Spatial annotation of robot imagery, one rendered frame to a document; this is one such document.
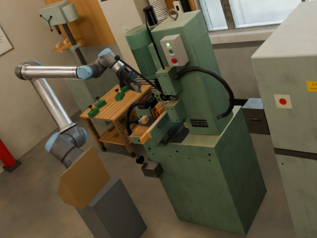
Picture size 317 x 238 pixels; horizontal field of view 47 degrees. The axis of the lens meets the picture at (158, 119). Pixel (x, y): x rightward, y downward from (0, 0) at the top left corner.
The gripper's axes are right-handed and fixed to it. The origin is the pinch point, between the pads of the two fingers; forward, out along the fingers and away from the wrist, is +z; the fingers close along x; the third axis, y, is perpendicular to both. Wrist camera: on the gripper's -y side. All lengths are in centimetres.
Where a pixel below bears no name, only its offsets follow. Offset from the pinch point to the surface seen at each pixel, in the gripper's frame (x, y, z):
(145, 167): -26, -21, 41
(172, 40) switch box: -14, 66, -8
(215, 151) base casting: -19, 35, 56
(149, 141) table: -26.6, 4.5, 27.1
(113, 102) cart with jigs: 70, -129, -11
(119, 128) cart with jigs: 42, -115, 12
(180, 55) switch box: -14, 62, 1
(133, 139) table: -26.5, -6.3, 19.4
